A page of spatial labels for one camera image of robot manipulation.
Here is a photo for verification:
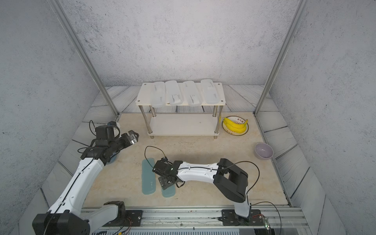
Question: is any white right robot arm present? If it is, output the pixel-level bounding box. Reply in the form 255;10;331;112
152;157;251;220

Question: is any blue round plate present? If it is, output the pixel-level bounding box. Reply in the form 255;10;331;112
107;154;118;164

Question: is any left aluminium frame post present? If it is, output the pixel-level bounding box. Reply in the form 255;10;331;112
48;0;119;117

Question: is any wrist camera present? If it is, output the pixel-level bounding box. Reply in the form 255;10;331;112
107;121;120;139
153;157;173;176

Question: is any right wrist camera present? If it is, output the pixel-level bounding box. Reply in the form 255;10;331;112
153;157;173;176

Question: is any lilac bowl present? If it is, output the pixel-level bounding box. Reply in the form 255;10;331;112
254;143;274;160

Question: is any white two-tier shelf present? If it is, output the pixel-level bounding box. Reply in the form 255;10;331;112
135;82;226;138

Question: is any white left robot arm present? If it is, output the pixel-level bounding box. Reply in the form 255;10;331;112
32;121;139;235

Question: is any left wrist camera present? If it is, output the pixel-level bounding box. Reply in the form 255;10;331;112
107;121;120;139

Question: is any aluminium frame post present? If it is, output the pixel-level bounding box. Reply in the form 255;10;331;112
48;0;119;117
254;0;309;116

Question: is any teal pencil case labelled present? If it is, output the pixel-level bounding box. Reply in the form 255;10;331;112
162;185;176;198

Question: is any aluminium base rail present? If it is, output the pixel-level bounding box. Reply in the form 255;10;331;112
91;203;311;235

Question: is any translucent pencil case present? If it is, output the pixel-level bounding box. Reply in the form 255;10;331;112
200;79;220;104
165;80;183;106
150;82;165;108
183;81;202;107

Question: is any yellow banana bunch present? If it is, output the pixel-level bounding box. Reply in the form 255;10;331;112
224;118;247;134

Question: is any right aluminium frame post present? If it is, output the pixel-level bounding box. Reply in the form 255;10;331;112
254;0;309;116

